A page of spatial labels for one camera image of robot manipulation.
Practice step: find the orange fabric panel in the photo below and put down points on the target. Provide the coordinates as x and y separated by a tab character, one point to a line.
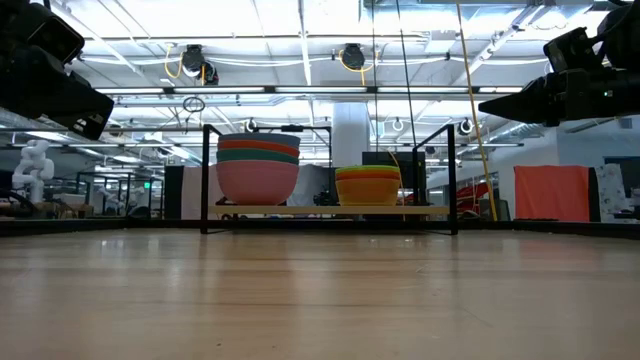
550	192

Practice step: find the white upright panel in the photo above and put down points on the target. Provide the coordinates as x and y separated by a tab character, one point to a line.
192	192

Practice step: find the white pillar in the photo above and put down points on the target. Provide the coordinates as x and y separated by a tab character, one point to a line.
350	135

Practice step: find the small yellow bowl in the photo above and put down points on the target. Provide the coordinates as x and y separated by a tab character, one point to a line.
367	192

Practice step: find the small green bowl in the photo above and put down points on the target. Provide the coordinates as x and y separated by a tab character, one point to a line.
367	168

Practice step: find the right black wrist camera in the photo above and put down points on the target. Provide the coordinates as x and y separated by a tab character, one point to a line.
570	50

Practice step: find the white robot figure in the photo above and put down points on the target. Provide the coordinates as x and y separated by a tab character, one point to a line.
35	165

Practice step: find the small orange bowl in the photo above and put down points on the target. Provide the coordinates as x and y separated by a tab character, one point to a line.
367	175

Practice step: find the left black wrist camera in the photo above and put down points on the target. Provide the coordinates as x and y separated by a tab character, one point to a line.
55	37

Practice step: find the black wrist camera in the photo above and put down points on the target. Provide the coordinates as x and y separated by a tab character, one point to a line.
55	37
570	50

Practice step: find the large pink bowl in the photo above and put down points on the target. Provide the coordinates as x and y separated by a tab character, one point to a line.
257	185

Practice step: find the long ceiling light bar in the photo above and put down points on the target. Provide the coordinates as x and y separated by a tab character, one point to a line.
225	90

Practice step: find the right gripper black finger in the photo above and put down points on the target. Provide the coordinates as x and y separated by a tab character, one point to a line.
525	102

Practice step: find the black aluminium table frame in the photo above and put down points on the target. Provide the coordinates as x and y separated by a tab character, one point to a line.
100	227

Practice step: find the white patterned cloth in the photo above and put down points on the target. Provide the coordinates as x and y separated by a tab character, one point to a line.
611	192

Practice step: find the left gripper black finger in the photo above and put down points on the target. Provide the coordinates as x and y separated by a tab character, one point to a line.
87	112

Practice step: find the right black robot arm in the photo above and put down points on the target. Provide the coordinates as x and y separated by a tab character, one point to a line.
625	35

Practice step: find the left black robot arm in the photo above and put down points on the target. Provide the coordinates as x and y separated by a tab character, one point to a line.
12	20

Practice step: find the wooden shelf with black frame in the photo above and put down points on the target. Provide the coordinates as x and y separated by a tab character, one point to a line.
325	210

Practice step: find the white draped cloth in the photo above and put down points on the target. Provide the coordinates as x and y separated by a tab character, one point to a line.
312	185

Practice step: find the black upright panel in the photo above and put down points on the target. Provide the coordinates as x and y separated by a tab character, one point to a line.
174	192

